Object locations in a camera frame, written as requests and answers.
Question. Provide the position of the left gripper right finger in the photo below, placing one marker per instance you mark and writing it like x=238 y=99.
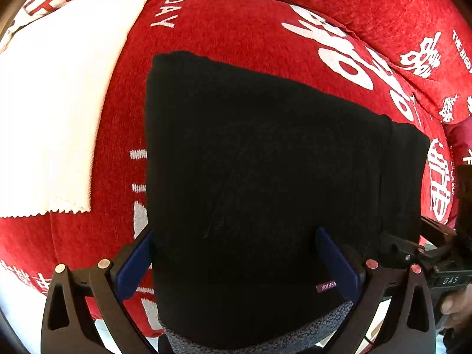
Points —
x=391 y=308

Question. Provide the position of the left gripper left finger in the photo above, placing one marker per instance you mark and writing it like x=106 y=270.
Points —
x=67 y=325

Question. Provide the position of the dark red embroidered pillow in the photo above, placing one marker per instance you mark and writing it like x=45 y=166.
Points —
x=459 y=140

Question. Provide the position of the grey blue folded garment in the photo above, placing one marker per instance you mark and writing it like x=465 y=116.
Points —
x=300 y=340

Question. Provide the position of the black pants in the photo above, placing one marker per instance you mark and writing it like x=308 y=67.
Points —
x=243 y=169

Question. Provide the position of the person's right hand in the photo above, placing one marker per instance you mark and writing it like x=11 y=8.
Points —
x=457 y=307

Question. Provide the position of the white bed sheet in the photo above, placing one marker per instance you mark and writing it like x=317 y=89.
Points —
x=59 y=110

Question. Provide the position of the red blanket white characters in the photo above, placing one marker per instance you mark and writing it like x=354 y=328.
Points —
x=251 y=34

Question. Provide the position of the red plush pillow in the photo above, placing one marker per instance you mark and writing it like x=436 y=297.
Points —
x=428 y=42

